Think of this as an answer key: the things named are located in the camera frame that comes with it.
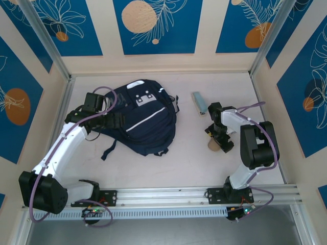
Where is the aluminium mounting rail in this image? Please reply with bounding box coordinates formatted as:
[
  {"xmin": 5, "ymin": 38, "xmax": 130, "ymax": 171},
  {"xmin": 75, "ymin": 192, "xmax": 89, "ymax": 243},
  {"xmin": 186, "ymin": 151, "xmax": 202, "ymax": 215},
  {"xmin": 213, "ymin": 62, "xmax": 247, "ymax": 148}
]
[{"xmin": 21, "ymin": 184, "xmax": 303, "ymax": 210}]

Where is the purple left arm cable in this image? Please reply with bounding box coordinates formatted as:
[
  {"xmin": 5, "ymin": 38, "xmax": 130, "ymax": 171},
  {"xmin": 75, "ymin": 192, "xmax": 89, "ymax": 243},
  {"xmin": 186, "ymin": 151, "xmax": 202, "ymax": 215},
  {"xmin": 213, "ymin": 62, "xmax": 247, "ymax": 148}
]
[{"xmin": 28, "ymin": 86, "xmax": 118, "ymax": 228}]

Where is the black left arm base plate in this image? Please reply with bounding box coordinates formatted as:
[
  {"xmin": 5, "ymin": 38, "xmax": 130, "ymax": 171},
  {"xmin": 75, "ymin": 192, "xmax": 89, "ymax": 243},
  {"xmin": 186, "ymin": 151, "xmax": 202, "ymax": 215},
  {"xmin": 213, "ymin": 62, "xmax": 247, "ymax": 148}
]
[{"xmin": 71, "ymin": 189, "xmax": 118, "ymax": 207}]

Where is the tan wooden cylinder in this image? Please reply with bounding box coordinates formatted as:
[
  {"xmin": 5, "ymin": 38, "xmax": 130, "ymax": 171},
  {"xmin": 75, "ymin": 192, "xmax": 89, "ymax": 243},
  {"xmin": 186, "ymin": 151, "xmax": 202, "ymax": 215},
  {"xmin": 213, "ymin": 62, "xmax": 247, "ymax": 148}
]
[{"xmin": 206, "ymin": 139, "xmax": 222, "ymax": 153}]

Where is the navy blue backpack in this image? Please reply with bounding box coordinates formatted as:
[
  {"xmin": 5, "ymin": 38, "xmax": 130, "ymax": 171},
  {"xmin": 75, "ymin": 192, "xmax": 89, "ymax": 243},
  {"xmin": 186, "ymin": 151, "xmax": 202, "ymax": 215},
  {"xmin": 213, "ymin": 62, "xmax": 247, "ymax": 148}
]
[{"xmin": 101, "ymin": 79, "xmax": 179, "ymax": 161}]

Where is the grey slotted cable duct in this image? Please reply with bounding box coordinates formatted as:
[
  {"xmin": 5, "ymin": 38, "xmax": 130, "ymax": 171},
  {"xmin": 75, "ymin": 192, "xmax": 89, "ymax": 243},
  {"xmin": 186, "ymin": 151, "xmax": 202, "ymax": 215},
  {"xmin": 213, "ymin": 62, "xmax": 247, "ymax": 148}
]
[{"xmin": 32, "ymin": 206, "xmax": 229, "ymax": 221}]

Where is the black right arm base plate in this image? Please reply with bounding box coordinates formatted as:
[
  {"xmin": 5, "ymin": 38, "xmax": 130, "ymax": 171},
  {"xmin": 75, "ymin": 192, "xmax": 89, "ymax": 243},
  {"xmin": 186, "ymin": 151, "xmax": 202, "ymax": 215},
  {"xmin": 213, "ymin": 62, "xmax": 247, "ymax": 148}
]
[{"xmin": 206, "ymin": 187, "xmax": 255, "ymax": 205}]

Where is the grey metal sheet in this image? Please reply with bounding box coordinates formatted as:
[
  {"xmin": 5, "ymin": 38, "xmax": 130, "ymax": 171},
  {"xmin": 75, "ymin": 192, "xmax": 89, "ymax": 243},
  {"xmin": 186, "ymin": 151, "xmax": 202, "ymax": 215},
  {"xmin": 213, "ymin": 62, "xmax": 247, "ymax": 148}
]
[{"xmin": 25, "ymin": 204, "xmax": 307, "ymax": 245}]

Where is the light blue pencil case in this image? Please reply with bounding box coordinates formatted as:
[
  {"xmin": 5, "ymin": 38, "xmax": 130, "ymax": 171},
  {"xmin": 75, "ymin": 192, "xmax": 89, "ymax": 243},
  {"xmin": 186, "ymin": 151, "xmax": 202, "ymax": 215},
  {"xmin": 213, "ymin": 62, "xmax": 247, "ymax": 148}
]
[{"xmin": 191, "ymin": 91, "xmax": 208, "ymax": 118}]

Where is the aluminium side rail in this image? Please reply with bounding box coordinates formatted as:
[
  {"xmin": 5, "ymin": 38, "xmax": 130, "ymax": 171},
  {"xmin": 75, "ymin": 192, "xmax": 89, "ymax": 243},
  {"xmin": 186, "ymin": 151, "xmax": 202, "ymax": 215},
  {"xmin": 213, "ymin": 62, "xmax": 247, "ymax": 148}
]
[{"xmin": 38, "ymin": 76, "xmax": 76, "ymax": 190}]

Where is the aluminium frame post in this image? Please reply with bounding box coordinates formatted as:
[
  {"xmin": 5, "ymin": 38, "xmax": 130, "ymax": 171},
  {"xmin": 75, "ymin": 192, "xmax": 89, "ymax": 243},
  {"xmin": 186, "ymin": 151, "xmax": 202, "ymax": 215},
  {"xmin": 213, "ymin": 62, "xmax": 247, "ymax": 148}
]
[
  {"xmin": 17, "ymin": 0, "xmax": 73, "ymax": 81},
  {"xmin": 249, "ymin": 0, "xmax": 293, "ymax": 77}
]

